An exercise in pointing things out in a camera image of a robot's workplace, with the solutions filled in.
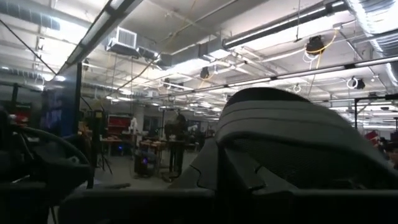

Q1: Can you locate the red tool cabinet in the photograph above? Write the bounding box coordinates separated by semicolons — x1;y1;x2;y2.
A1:
107;114;132;136

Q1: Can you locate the overhead LED light bar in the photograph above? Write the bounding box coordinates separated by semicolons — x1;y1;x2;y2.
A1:
152;55;398;101

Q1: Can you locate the dark upright panel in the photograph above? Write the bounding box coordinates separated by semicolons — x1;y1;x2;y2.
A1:
39;62;83;138

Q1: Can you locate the ceiling reel yellow cable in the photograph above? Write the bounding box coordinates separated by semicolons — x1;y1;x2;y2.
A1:
305;34;326;57

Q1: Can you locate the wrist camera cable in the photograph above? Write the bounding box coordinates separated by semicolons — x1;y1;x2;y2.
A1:
12;124;96;190

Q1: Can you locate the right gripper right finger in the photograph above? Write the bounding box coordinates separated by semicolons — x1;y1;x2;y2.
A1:
251;166;398;224

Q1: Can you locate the ceiling air conditioning unit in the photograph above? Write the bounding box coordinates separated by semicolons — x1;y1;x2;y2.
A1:
104;26;160;62

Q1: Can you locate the silver ribbed air duct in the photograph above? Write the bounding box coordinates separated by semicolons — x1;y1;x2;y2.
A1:
344;0;398;90

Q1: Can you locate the person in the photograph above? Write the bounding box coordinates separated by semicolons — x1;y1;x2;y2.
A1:
164;113;190;175

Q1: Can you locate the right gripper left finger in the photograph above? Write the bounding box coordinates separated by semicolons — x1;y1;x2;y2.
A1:
58;138;218;224

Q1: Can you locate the black standing desk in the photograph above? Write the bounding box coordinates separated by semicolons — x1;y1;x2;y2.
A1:
139;140;187;183

